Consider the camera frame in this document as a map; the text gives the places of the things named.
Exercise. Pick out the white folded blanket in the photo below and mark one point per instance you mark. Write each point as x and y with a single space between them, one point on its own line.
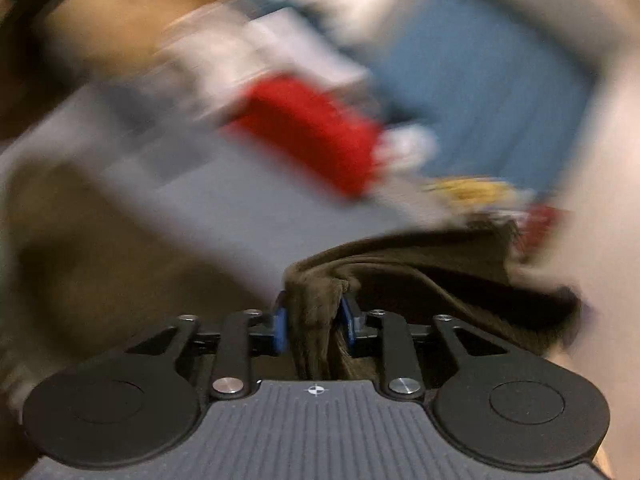
280 50

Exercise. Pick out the grey bed mattress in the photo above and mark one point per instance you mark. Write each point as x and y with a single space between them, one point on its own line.
210 180

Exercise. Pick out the red folded quilt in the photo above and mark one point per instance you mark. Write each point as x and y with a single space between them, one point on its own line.
315 135

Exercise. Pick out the yellow plush toy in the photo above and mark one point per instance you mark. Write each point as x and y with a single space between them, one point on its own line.
475 190

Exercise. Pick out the white plush toy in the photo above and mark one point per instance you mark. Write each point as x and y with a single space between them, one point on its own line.
410 147

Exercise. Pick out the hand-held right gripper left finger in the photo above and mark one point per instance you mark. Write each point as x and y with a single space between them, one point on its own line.
280 331

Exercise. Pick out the wooden headboard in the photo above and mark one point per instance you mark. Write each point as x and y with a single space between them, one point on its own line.
110 30

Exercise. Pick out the blue curtain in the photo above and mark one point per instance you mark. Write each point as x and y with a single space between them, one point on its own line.
480 85

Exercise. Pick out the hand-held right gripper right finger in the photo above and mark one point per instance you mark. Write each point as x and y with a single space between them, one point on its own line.
348 331

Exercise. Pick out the maroon cushion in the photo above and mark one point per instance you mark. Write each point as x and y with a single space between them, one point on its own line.
545 227

